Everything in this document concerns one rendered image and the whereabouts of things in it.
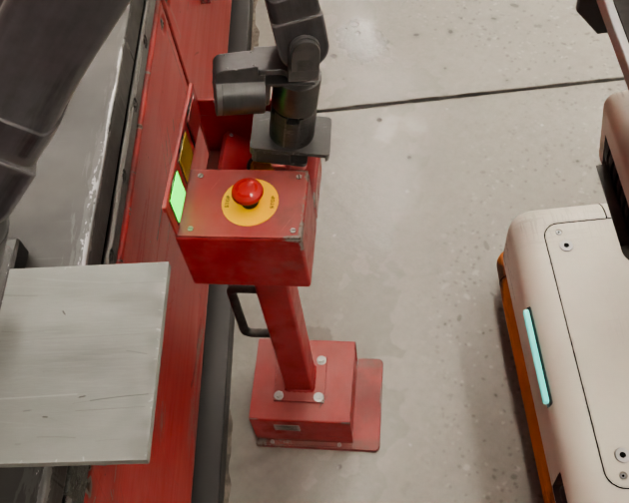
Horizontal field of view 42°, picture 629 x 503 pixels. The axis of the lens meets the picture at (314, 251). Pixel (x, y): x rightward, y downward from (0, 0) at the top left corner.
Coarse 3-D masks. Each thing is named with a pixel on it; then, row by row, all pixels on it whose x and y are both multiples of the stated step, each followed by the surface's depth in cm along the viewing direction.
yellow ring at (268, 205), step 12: (228, 192) 104; (264, 192) 104; (276, 192) 103; (228, 204) 103; (264, 204) 103; (276, 204) 103; (228, 216) 102; (240, 216) 102; (252, 216) 102; (264, 216) 102
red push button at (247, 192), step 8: (240, 184) 101; (248, 184) 101; (256, 184) 101; (232, 192) 101; (240, 192) 100; (248, 192) 100; (256, 192) 100; (240, 200) 100; (248, 200) 100; (256, 200) 100; (248, 208) 102
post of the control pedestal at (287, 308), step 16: (256, 288) 126; (272, 288) 126; (288, 288) 126; (272, 304) 130; (288, 304) 130; (272, 320) 135; (288, 320) 134; (304, 320) 144; (272, 336) 140; (288, 336) 140; (304, 336) 144; (288, 352) 145; (304, 352) 145; (288, 368) 151; (304, 368) 150; (288, 384) 157; (304, 384) 157
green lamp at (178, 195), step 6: (180, 180) 101; (174, 186) 99; (180, 186) 101; (174, 192) 99; (180, 192) 101; (174, 198) 99; (180, 198) 101; (174, 204) 99; (180, 204) 101; (174, 210) 99; (180, 210) 102; (180, 216) 102
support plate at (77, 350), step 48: (48, 288) 73; (96, 288) 72; (144, 288) 72; (0, 336) 71; (48, 336) 70; (96, 336) 70; (144, 336) 69; (0, 384) 68; (48, 384) 68; (96, 384) 67; (144, 384) 67; (0, 432) 66; (48, 432) 65; (96, 432) 65; (144, 432) 65
